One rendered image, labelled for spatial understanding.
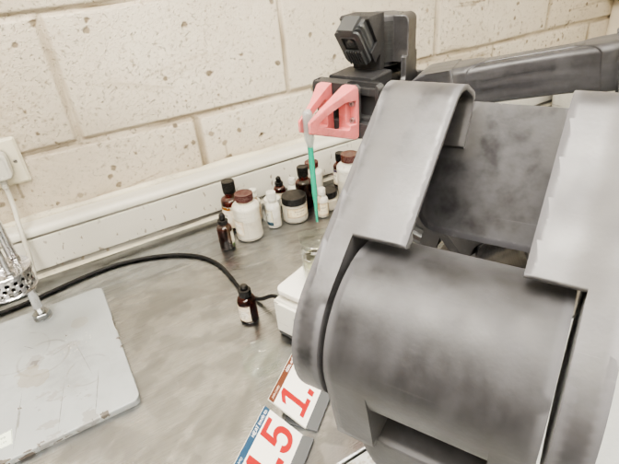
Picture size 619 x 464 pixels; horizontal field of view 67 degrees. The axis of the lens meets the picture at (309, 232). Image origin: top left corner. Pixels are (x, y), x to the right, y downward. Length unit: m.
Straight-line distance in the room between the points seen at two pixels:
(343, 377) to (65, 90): 0.87
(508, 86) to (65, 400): 0.71
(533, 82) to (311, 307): 0.53
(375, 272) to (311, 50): 0.99
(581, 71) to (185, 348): 0.64
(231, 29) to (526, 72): 0.60
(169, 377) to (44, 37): 0.60
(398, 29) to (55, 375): 0.67
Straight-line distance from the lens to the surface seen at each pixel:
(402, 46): 0.67
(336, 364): 0.16
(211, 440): 0.63
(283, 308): 0.68
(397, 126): 0.17
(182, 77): 1.01
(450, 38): 1.39
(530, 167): 0.20
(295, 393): 0.62
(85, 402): 0.72
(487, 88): 0.65
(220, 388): 0.68
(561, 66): 0.65
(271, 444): 0.58
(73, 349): 0.81
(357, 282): 0.15
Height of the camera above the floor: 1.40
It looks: 31 degrees down
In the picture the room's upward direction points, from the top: 6 degrees counter-clockwise
